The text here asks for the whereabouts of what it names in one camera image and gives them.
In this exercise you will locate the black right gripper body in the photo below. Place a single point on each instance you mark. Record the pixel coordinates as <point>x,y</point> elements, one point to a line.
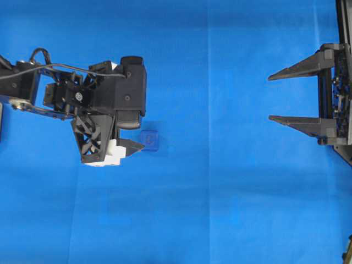
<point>334,89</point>

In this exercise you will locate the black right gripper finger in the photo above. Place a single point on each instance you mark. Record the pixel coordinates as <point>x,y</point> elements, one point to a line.
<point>313,127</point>
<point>310,66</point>

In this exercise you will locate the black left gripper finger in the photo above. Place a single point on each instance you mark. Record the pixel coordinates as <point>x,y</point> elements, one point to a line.
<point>127,147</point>

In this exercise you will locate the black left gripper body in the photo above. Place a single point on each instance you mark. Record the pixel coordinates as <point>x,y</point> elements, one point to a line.
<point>84,100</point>

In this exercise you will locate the blue block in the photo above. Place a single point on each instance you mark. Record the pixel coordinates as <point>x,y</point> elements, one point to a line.
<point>150,140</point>

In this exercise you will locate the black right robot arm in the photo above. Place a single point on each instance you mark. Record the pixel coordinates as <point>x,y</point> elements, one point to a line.
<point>345,154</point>

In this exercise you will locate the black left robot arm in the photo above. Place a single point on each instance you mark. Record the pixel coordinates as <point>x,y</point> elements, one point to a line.
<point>23,86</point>

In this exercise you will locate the black left base block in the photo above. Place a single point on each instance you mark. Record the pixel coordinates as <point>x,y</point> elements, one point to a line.
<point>1,118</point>

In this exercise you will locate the blue table cloth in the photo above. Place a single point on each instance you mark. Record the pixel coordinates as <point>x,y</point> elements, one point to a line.
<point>226,185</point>

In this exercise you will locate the yellow clamp at edge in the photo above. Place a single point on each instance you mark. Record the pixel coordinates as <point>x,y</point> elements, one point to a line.
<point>347,254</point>

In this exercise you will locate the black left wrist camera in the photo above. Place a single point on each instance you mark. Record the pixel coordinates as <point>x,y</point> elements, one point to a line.
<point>130,93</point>

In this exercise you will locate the black aluminium frame post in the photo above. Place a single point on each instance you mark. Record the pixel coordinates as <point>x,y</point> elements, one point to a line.
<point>343,10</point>

